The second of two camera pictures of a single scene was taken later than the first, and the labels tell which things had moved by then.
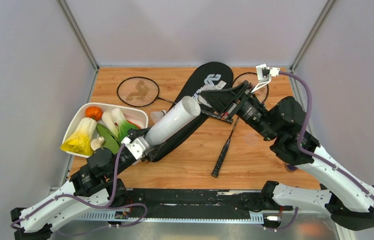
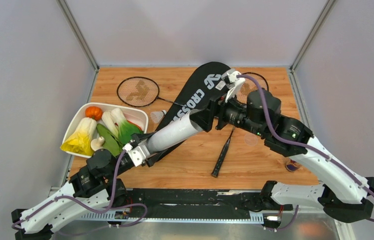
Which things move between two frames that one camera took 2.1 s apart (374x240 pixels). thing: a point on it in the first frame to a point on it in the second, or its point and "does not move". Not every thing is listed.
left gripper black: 136,133 to 138,137
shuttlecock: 155,116 does not move
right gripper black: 221,99 to 204,118
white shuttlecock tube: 188,109 to 172,132
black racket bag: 210,76 does not move
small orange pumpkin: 93,112 does not move
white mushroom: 97,143 does not move
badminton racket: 140,92 does not move
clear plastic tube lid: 251,139 does not move
